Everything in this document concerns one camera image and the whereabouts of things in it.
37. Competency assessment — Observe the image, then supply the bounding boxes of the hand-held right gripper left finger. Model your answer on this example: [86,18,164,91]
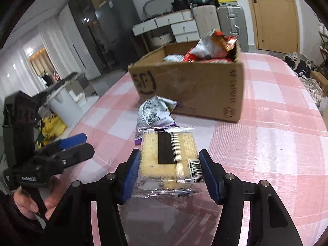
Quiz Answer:
[43,149,141,246]

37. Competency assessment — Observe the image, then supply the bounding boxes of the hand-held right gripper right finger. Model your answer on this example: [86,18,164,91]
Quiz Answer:
[198,149,304,246]

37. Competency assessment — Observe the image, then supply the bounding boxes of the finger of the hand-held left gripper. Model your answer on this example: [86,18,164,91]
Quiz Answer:
[38,143,96,169]
[52,133,88,151]

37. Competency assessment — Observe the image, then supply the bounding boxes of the clear cracker packet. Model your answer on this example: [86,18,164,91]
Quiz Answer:
[131,127,205,198]

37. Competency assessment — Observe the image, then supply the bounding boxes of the silver labelled snack packet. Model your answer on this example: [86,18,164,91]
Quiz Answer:
[138,96,178,128]

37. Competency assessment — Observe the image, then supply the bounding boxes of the large red snack packet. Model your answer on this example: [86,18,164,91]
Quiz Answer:
[200,58,232,64]

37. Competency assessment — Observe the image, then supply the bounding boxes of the silver orange snack packet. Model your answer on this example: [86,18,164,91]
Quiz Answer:
[191,29,238,59]

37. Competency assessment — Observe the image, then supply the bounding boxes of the person's left forearm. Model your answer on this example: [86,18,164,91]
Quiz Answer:
[0,190,49,246]

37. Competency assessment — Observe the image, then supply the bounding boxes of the person's left hand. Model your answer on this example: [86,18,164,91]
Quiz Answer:
[13,177,62,221]

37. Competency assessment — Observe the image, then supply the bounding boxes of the yellow snack bag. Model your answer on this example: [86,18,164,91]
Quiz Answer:
[40,115,67,146]

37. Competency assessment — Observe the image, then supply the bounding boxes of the white thermal jug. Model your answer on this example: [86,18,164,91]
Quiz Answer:
[47,81,84,129]

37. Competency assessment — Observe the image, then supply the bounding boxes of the pink checked tablecloth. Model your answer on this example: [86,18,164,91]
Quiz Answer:
[49,52,328,246]

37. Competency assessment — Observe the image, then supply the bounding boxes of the white sheer curtain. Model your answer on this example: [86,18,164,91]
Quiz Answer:
[0,26,103,103]

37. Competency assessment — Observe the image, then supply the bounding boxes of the dark glass cabinet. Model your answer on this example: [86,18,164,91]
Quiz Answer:
[68,0,113,75]

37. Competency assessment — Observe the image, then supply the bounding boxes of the grey refrigerator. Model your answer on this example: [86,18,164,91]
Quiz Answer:
[95,0,146,57]

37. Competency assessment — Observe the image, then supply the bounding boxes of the woven laundry basket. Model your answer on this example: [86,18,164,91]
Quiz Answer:
[151,32,175,49]

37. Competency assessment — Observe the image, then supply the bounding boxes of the pile of sneakers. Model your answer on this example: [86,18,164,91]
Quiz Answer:
[282,52,321,103]

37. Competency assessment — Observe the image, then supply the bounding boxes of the small closed cardboard box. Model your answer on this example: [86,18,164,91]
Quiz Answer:
[310,70,328,98]

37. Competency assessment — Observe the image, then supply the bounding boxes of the white drawer dresser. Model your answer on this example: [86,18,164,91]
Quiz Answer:
[132,9,200,44]

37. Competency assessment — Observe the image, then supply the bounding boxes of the silver suitcase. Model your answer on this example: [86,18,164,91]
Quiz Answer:
[216,5,249,53]

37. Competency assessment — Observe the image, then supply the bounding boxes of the beige suitcase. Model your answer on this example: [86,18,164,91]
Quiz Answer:
[192,4,221,40]

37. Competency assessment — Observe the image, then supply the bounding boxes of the arched mirror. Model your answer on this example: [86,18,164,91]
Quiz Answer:
[143,0,175,18]

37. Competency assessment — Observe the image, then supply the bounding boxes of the black storage box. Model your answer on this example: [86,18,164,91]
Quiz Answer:
[170,1,191,12]

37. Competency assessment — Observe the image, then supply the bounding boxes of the wooden door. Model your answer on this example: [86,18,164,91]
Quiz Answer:
[242,0,300,53]

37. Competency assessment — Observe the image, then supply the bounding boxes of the shelved shoes group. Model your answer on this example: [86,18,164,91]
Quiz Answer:
[318,22,328,57]

